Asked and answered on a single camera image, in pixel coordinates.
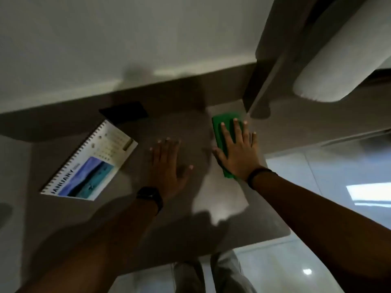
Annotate white cylindrical cushion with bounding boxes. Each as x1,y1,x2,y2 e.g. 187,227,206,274
292,0,391,103

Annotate grey trousers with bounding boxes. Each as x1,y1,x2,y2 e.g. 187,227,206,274
172,251,258,293

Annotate person's right hand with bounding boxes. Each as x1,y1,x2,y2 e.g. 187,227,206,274
212,118,264,181

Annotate green cleaning cloth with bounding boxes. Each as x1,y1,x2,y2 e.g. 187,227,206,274
212,112,245,180

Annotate person's left hand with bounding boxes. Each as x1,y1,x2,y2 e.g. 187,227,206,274
149,138,194,200

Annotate flat black rectangular object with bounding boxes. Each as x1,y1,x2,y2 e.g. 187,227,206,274
99,101,149,124

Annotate person's left forearm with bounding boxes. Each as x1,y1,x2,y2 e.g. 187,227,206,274
15,197,161,293

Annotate person's right forearm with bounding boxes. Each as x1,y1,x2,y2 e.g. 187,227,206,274
251,172,391,293

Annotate black wristband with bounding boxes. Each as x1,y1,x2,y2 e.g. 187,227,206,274
246,167,277,190

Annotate black wristwatch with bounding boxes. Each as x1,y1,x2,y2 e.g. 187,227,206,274
136,186,164,215

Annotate spiral-bound desk calendar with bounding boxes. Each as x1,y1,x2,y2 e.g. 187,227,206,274
40,119,139,201

